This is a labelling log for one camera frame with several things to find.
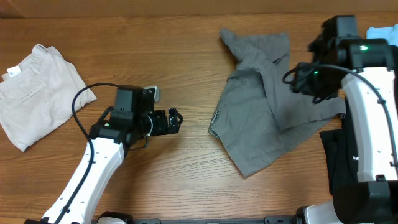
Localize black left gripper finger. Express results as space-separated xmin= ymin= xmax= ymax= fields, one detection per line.
xmin=169 ymin=108 xmax=183 ymax=122
xmin=167 ymin=121 xmax=180 ymax=134

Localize grey shorts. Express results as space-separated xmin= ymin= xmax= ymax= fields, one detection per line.
xmin=209 ymin=29 xmax=346 ymax=177

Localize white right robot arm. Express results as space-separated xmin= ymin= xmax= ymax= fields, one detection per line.
xmin=210 ymin=35 xmax=397 ymax=223

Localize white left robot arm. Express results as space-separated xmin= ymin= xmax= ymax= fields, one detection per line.
xmin=24 ymin=106 xmax=183 ymax=224

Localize black garment with logo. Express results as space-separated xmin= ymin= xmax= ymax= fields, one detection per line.
xmin=319 ymin=100 xmax=359 ymax=195

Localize light blue garment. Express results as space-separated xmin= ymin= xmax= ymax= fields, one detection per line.
xmin=366 ymin=24 xmax=398 ymax=46

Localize folded beige shorts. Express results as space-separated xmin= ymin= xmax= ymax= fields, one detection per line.
xmin=1 ymin=44 xmax=96 ymax=151

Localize brown cardboard backdrop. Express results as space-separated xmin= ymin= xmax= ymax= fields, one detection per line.
xmin=1 ymin=0 xmax=397 ymax=18

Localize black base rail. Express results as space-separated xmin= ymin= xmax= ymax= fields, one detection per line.
xmin=93 ymin=211 xmax=299 ymax=224

